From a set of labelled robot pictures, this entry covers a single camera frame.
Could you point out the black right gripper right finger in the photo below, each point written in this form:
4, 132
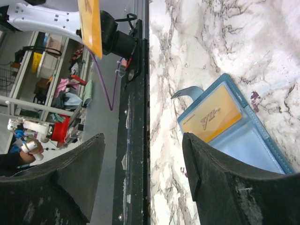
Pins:
229, 192

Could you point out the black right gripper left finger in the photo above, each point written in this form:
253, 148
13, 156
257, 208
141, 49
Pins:
60, 191

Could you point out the blue leather card holder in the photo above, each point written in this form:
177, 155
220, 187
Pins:
247, 140

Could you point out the gold credit card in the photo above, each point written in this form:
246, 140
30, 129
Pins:
212, 116
89, 14

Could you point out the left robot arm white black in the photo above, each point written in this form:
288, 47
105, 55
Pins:
34, 15

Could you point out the mint green card holder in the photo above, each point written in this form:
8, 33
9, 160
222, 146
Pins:
87, 95

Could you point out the person in black shirt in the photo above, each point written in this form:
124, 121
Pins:
10, 163

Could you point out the red white teleoperation device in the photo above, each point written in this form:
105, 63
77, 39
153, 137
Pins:
66, 131

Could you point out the grey metal shelving unit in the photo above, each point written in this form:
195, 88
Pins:
31, 85

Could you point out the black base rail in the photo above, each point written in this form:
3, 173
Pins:
131, 198

